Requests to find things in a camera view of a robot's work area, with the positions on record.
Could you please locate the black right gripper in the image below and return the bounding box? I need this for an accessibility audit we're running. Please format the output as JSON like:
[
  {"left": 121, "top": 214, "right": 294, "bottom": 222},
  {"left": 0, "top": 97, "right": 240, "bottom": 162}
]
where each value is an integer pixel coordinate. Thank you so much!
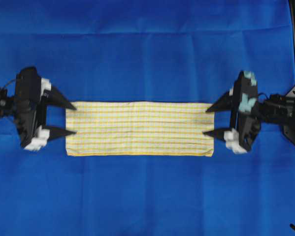
[{"left": 203, "top": 71, "right": 261, "bottom": 154}]

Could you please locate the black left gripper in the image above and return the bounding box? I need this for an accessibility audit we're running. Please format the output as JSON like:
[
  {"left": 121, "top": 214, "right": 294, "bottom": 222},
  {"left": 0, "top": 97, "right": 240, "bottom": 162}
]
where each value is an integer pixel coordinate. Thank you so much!
[{"left": 14, "top": 66, "right": 77, "bottom": 151}]

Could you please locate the yellow checked towel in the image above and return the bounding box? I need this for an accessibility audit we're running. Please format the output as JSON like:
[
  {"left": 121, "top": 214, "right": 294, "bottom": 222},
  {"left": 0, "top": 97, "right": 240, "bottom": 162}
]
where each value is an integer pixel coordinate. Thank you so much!
[{"left": 66, "top": 101, "right": 214, "bottom": 157}]

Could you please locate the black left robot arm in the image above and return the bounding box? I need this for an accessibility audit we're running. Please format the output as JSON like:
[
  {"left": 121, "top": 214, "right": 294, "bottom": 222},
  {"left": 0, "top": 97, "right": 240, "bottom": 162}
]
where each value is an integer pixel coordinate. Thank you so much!
[{"left": 0, "top": 66, "right": 76, "bottom": 151}]

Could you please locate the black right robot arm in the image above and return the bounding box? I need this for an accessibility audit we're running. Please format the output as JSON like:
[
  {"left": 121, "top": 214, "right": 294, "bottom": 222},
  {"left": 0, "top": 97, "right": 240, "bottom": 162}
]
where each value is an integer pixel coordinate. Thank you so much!
[{"left": 203, "top": 71, "right": 295, "bottom": 154}]

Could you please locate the blue table cloth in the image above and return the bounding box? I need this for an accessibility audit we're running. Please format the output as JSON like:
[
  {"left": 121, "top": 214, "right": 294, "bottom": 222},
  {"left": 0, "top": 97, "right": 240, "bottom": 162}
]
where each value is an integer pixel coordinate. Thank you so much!
[{"left": 0, "top": 0, "right": 295, "bottom": 236}]

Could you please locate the black left camera cable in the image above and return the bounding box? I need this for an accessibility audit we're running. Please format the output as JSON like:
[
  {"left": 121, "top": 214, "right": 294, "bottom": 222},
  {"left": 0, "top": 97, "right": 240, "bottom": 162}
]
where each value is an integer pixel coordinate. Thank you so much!
[{"left": 0, "top": 78, "right": 17, "bottom": 95}]

